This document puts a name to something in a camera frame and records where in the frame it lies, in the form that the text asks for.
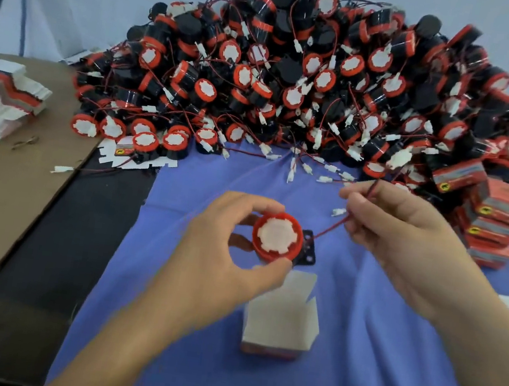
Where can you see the rubber band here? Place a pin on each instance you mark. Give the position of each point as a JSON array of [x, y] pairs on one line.
[[23, 143]]

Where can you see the blue cloth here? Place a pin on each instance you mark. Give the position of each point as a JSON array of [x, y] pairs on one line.
[[185, 209]]

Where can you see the person's right hand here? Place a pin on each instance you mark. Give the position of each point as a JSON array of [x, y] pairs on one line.
[[409, 242]]

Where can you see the person's left forearm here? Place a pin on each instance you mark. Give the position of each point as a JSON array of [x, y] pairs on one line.
[[116, 356]]

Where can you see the person's left hand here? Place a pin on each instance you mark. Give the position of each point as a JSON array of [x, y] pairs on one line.
[[214, 270]]

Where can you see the pile of black red buzzers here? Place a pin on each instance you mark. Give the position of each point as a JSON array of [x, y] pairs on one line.
[[299, 83]]

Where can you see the single red black buzzer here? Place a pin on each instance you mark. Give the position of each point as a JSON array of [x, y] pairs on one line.
[[277, 235]]

